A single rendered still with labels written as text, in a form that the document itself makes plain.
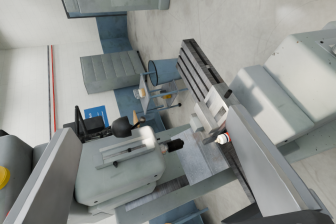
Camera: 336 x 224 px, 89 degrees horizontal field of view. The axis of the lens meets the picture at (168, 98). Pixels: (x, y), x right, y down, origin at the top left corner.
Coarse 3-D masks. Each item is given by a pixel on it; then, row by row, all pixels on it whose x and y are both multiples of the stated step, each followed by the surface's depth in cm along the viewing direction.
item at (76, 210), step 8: (40, 144) 58; (32, 152) 56; (40, 152) 56; (32, 160) 55; (32, 168) 54; (72, 200) 53; (72, 208) 52; (80, 208) 59; (72, 216) 56; (80, 216) 63; (88, 216) 73
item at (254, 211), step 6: (252, 204) 74; (240, 210) 72; (246, 210) 70; (252, 210) 67; (258, 210) 65; (228, 216) 71; (234, 216) 69; (240, 216) 66; (246, 216) 64; (252, 216) 63; (258, 216) 63; (222, 222) 68; (228, 222) 65
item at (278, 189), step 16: (240, 112) 10; (240, 128) 10; (256, 128) 9; (240, 144) 10; (256, 144) 8; (272, 144) 8; (240, 160) 10; (256, 160) 8; (272, 160) 7; (256, 176) 9; (272, 176) 7; (288, 176) 7; (256, 192) 9; (272, 192) 7; (288, 192) 6; (304, 192) 6; (272, 208) 8; (288, 208) 7; (304, 208) 6; (320, 208) 6
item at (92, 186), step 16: (144, 128) 70; (96, 144) 64; (112, 144) 65; (128, 144) 65; (80, 160) 60; (128, 160) 62; (144, 160) 63; (160, 160) 64; (80, 176) 57; (96, 176) 58; (112, 176) 58; (128, 176) 59; (144, 176) 61; (160, 176) 72; (80, 192) 54; (96, 192) 55; (112, 192) 59
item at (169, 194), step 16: (176, 128) 124; (288, 144) 130; (176, 160) 110; (176, 176) 105; (224, 176) 109; (160, 192) 98; (176, 192) 100; (192, 192) 101; (128, 208) 92; (144, 208) 93; (160, 208) 94
